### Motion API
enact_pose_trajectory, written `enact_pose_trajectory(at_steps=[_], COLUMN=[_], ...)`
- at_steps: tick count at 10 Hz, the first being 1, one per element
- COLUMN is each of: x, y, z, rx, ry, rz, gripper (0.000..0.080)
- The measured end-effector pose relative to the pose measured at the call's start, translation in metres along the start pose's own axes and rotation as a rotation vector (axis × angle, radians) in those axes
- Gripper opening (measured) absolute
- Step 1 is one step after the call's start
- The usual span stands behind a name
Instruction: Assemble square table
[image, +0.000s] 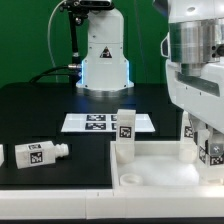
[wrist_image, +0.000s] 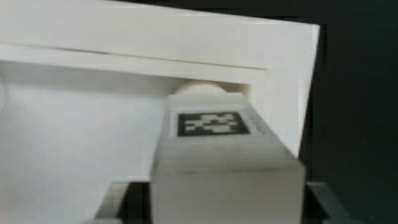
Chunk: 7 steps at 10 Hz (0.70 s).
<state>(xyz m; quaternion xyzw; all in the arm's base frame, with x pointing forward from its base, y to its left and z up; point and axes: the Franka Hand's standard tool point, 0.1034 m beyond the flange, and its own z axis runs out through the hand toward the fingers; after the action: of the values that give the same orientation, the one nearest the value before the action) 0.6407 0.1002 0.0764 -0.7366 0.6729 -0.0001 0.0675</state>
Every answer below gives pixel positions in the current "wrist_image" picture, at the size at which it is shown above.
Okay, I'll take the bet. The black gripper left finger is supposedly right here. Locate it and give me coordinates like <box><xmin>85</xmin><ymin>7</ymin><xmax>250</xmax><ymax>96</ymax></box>
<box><xmin>87</xmin><ymin>182</ymin><xmax>152</xmax><ymax>224</ymax></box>

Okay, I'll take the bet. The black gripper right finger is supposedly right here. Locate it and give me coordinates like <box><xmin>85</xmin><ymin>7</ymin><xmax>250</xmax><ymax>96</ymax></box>
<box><xmin>302</xmin><ymin>182</ymin><xmax>355</xmax><ymax>224</ymax></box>

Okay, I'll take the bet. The white table leg front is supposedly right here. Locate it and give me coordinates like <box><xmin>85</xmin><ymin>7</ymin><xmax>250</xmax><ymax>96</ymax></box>
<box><xmin>149</xmin><ymin>81</ymin><xmax>305</xmax><ymax>224</ymax></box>

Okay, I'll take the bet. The white square table top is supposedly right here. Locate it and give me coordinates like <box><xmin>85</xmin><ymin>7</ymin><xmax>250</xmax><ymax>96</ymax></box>
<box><xmin>0</xmin><ymin>0</ymin><xmax>319</xmax><ymax>224</ymax></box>

